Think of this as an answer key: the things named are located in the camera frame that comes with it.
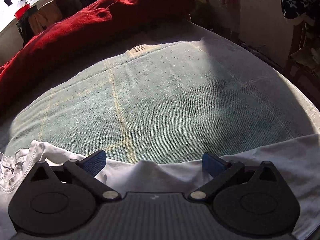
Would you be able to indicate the red plastic basin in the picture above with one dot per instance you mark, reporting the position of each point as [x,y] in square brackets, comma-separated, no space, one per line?
[22,11]

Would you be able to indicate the dark star print garment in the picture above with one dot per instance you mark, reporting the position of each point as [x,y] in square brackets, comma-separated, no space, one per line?
[292,2]

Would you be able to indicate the white printed t-shirt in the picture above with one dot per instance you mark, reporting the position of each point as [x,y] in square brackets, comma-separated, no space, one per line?
[155,177]

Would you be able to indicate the red duvet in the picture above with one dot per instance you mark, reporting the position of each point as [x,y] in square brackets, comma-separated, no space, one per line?
[87,25]

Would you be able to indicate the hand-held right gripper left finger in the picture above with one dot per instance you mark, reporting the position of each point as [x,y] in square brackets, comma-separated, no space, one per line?
[95,162]

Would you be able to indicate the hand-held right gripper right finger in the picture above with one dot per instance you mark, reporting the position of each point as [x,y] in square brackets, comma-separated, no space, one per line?
[212,163]

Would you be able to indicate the olive cloth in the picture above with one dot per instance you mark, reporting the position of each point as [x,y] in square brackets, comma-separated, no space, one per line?
[305,57]

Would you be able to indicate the wooden chair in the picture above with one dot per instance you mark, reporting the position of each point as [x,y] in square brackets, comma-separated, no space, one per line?
[298,37]

